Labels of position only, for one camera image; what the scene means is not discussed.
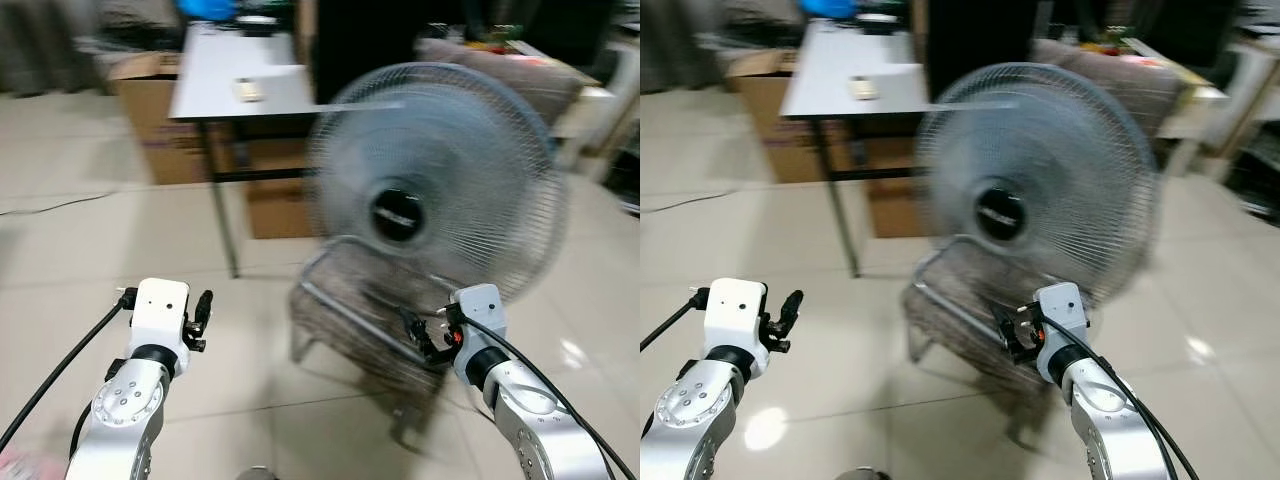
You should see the grey-brown cushion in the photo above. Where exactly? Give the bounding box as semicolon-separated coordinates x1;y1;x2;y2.
1029;37;1198;128
414;37;588;128

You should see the metal wire rack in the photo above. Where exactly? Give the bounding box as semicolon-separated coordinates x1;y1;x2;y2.
900;236;1063;446
289;236;473;453

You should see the blue object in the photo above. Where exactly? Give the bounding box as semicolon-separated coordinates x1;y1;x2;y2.
177;0;237;22
799;0;860;22

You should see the black crate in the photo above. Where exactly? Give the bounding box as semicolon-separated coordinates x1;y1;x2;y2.
607;148;641;218
1224;148;1280;223

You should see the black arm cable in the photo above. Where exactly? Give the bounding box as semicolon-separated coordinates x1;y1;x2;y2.
640;287;710;353
458;314;638;480
0;288;138;453
1040;318;1201;480

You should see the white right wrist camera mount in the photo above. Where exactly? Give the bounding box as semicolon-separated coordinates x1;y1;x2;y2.
450;283;507;382
1033;281;1092;382

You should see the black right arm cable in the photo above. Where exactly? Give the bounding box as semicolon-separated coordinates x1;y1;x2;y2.
1040;318;1201;480
458;314;638;480

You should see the grey table with black legs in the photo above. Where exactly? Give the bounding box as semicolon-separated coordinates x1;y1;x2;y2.
779;20;1006;280
169;20;403;280

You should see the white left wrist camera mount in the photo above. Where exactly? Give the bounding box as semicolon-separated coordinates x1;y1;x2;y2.
129;278;191;352
703;278;769;352

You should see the grey wire-cage electric fan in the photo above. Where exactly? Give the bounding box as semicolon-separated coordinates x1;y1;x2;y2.
914;61;1162;307
305;61;570;307

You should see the thin black floor cable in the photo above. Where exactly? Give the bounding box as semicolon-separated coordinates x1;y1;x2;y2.
640;189;717;214
0;191;117;217

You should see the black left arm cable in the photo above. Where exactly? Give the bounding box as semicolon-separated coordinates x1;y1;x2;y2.
640;287;710;353
0;288;138;453

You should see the brown cardboard box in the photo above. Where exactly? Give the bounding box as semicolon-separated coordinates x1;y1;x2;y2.
107;51;323;241
727;49;933;240

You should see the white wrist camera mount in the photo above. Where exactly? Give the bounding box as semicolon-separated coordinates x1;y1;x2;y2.
1033;281;1092;382
450;283;507;382
129;278;191;352
703;278;769;352

